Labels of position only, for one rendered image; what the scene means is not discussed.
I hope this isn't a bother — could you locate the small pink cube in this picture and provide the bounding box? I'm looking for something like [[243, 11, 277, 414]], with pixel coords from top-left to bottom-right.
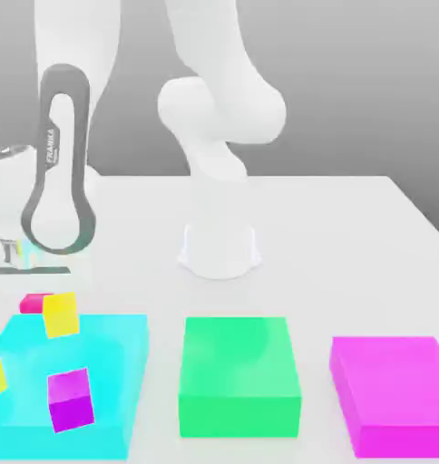
[[18, 293, 55, 315]]

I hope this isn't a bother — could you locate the large green box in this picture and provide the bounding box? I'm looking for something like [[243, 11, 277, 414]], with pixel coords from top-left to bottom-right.
[[178, 316, 303, 440]]

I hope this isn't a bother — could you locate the large cyan box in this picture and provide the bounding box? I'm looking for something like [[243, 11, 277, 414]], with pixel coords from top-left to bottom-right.
[[0, 313, 150, 462]]

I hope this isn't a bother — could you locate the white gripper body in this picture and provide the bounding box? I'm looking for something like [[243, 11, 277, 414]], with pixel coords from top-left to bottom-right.
[[0, 261, 73, 283]]

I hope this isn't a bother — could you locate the small purple cube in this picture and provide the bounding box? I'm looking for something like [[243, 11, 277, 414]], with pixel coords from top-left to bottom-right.
[[46, 366, 96, 435]]

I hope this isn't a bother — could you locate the large magenta box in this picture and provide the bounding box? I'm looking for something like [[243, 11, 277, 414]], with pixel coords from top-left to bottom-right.
[[328, 335, 439, 460]]

